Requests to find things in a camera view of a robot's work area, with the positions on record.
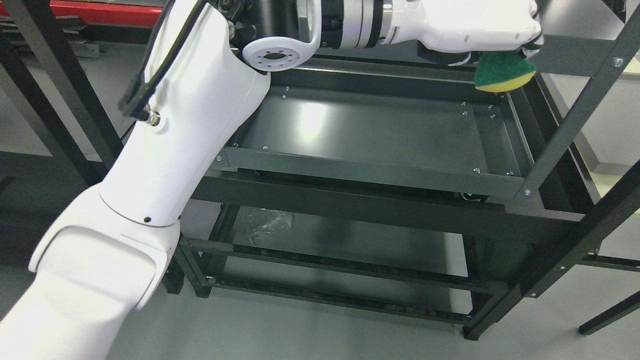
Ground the dark metal shelf rack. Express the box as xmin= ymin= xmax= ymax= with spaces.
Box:
xmin=1 ymin=0 xmax=639 ymax=341

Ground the red metal beam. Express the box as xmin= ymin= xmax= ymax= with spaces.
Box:
xmin=49 ymin=0 xmax=163 ymax=27

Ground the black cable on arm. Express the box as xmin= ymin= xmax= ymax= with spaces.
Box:
xmin=118 ymin=0 xmax=211 ymax=121

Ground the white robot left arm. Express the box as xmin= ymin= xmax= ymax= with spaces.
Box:
xmin=1 ymin=0 xmax=393 ymax=360

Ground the crumpled clear plastic bag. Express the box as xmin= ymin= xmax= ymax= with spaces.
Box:
xmin=245 ymin=207 xmax=295 ymax=246

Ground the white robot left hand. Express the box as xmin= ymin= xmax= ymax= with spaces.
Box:
xmin=379 ymin=0 xmax=544 ymax=60

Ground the green yellow sponge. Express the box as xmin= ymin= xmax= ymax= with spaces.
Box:
xmin=474 ymin=51 xmax=537 ymax=93

